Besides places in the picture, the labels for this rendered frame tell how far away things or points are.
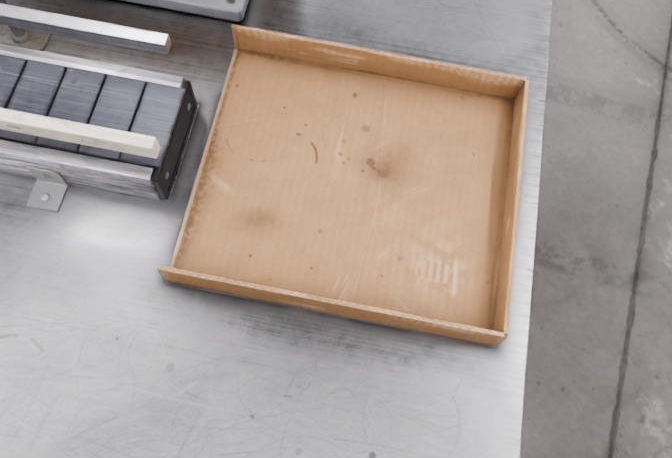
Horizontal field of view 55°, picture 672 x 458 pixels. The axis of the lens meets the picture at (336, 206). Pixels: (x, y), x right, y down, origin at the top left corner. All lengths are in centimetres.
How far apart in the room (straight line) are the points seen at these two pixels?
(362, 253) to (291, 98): 18
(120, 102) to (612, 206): 129
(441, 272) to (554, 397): 93
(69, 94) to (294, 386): 33
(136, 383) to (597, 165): 134
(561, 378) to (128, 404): 109
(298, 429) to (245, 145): 27
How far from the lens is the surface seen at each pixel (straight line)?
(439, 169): 64
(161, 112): 62
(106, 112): 63
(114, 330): 60
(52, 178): 65
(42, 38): 75
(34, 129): 60
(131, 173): 59
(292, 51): 68
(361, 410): 57
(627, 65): 190
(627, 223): 168
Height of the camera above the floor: 140
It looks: 68 degrees down
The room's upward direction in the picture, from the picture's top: 6 degrees clockwise
